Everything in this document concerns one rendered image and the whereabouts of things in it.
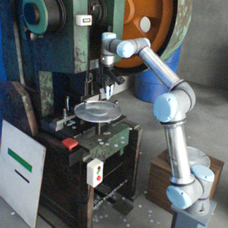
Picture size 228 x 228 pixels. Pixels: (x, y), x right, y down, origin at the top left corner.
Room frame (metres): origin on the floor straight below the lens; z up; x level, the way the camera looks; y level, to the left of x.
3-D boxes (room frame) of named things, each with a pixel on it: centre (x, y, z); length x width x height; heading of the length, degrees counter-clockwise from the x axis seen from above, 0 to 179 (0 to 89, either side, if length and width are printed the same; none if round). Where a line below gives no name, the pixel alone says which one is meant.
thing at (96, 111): (1.42, 0.10, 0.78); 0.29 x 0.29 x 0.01
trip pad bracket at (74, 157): (1.11, 0.21, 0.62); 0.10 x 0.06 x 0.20; 143
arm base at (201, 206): (1.04, -0.45, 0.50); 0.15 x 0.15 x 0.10
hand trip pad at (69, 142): (1.09, 0.22, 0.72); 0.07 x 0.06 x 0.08; 53
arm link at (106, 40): (1.38, 0.05, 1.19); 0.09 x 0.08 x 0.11; 43
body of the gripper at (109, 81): (1.39, 0.06, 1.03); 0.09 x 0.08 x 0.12; 53
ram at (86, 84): (1.47, 0.17, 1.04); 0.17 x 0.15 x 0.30; 53
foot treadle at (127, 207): (1.41, 0.10, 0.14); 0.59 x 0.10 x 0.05; 53
